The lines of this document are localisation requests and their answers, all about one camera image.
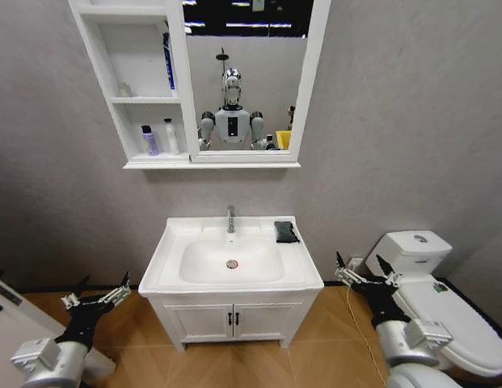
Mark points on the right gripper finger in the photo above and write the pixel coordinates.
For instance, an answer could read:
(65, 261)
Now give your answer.
(347, 275)
(390, 275)

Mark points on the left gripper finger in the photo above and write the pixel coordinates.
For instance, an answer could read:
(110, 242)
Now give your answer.
(70, 301)
(115, 294)

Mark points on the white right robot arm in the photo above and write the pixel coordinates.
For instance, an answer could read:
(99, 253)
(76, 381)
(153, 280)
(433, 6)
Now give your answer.
(408, 347)

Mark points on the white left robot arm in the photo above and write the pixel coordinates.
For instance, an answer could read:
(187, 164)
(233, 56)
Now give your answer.
(44, 365)

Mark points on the dark folded towel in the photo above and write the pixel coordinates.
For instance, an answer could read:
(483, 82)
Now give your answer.
(287, 232)

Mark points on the white washbasin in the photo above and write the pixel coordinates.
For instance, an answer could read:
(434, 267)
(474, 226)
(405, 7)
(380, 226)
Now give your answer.
(230, 258)

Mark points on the white vanity cabinet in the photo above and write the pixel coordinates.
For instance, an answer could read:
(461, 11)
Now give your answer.
(234, 319)

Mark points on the cabinet mirror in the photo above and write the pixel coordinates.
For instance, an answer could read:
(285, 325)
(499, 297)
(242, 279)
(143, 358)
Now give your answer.
(250, 68)

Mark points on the white toilet tank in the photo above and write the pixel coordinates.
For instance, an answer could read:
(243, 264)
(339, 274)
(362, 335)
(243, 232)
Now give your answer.
(408, 252)

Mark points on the chrome flush button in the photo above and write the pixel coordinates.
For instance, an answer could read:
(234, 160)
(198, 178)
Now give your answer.
(420, 238)

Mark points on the dark sticker on toilet lid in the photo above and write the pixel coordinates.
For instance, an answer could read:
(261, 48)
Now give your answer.
(439, 288)

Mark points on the white bathtub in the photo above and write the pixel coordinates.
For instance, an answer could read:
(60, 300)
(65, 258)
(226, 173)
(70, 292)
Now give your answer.
(20, 323)

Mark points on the white toilet lid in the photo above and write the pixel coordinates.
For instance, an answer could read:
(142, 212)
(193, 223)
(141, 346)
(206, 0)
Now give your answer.
(448, 319)

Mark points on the white vanity door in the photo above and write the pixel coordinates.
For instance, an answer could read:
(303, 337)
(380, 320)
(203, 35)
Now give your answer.
(198, 323)
(267, 321)

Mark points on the round metal drain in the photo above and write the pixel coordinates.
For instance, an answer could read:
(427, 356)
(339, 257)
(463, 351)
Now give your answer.
(232, 264)

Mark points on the chrome faucet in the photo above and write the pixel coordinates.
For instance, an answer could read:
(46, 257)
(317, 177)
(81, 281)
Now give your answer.
(230, 220)

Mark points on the purple bottle with black cap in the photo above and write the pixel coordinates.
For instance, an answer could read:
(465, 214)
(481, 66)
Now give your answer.
(150, 141)

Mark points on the white bottle with black cap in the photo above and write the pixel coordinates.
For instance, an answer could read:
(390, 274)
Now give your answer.
(171, 139)

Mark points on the small clear jar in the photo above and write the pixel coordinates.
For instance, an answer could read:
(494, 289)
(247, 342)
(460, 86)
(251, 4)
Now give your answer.
(125, 91)

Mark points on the blue tube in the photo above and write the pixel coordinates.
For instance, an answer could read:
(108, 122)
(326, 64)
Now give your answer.
(168, 60)

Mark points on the white wall socket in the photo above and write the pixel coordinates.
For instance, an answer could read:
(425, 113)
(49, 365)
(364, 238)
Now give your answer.
(355, 264)

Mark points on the white wall cabinet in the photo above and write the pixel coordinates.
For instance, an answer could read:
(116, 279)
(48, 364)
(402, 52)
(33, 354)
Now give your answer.
(133, 60)

